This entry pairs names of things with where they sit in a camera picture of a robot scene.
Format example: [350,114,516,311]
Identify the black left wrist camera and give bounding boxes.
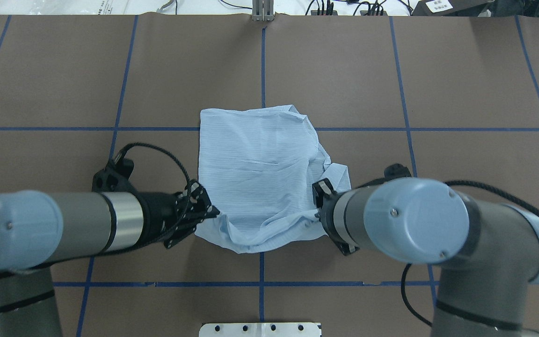
[91,159,137,194]

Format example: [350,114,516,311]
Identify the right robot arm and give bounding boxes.
[312,177,539,337]

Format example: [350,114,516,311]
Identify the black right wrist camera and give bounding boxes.
[357,163,413,188]

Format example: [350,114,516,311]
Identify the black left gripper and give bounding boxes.
[141,181,220,249]

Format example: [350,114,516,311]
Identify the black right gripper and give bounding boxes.
[312,178,359,256]

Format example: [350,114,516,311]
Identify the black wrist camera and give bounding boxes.
[357,163,413,188]
[91,159,137,194]

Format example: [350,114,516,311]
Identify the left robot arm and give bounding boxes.
[0,182,219,337]

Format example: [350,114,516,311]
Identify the grey aluminium post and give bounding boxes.
[252,0,275,22]

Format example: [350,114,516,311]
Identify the light blue button-up shirt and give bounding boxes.
[195,105,351,254]

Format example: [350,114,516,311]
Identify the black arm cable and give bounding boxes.
[401,180,539,327]
[110,142,193,256]

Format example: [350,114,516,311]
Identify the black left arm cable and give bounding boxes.
[110,142,193,256]

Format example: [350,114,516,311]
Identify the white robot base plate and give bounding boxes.
[198,322,323,337]

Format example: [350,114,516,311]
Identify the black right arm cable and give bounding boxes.
[401,180,539,327]

